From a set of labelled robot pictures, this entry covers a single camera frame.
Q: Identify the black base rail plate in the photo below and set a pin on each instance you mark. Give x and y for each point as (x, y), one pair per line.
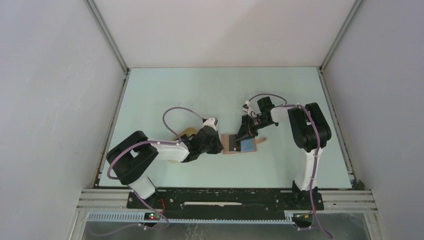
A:
(237, 204)

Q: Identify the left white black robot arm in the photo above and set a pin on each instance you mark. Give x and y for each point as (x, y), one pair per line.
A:
(129, 160)

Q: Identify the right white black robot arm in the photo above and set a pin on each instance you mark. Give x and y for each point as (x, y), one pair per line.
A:
(310, 131)

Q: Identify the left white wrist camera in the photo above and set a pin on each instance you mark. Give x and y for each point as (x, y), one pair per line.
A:
(210, 122)

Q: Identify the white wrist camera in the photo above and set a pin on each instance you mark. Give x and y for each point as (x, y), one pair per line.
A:
(210, 122)
(246, 108)

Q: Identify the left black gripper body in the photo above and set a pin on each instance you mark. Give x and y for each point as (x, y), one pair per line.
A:
(213, 148)

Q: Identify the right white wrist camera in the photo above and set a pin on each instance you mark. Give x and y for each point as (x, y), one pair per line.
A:
(246, 108)

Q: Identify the yellow oval tray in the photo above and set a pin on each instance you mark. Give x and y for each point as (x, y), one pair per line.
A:
(186, 135)

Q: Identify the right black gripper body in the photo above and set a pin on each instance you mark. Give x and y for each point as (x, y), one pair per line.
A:
(254, 123)

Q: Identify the black VIP credit card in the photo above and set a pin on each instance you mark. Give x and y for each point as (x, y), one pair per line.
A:
(233, 144)

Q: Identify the aluminium frame rail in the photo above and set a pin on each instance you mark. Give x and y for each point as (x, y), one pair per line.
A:
(123, 206)

